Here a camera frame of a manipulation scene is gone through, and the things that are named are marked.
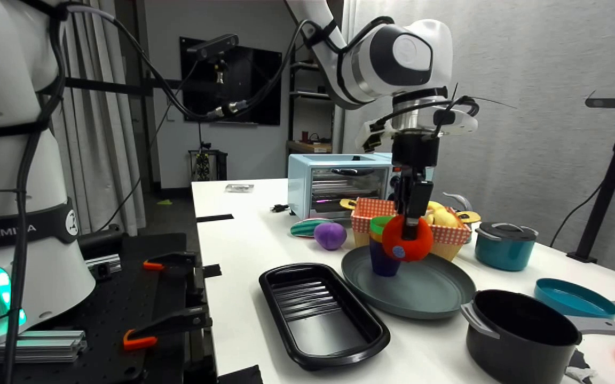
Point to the purple toy ball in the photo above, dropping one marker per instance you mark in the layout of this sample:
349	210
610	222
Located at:
330	235

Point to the blue toy frying pan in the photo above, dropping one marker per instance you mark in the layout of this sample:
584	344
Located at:
573	299

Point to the yellow toy food in basket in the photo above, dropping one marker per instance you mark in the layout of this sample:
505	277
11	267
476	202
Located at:
444	216

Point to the black wall monitor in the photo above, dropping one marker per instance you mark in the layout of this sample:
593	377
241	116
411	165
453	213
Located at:
223	74

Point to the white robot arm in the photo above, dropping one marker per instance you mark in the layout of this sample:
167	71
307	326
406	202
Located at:
411	64

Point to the black rectangular tray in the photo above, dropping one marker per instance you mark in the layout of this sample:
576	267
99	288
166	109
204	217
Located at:
322	323

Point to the small black pot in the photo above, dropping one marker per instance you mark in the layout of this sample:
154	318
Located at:
518	340

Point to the grey plate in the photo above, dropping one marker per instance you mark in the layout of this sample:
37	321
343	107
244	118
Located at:
432	288

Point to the orange handled clamp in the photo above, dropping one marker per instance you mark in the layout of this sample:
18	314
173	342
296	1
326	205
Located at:
166	330
167	261

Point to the black tripod stand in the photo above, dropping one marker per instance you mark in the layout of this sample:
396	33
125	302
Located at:
606	192

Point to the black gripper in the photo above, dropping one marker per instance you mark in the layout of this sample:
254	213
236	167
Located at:
415	158

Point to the light blue toy oven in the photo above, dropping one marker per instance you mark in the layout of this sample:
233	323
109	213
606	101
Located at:
317	181

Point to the red round toy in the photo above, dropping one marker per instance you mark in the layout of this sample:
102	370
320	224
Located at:
406	249

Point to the teal toy pot with lid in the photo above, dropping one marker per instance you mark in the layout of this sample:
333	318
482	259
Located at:
505	246

